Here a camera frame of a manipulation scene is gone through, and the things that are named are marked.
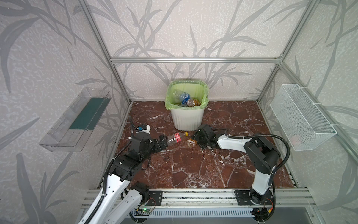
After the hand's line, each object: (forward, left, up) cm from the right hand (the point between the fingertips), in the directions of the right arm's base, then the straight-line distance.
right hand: (192, 134), depth 94 cm
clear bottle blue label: (+23, +8, +13) cm, 27 cm away
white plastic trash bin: (+4, +3, +13) cm, 14 cm away
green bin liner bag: (+25, -4, +19) cm, 31 cm away
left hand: (-12, +16, +20) cm, 28 cm away
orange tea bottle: (-7, +1, +1) cm, 7 cm away
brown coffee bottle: (+12, 0, +20) cm, 23 cm away
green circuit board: (-42, +24, -3) cm, 48 cm away
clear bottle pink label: (-3, +11, +1) cm, 12 cm away
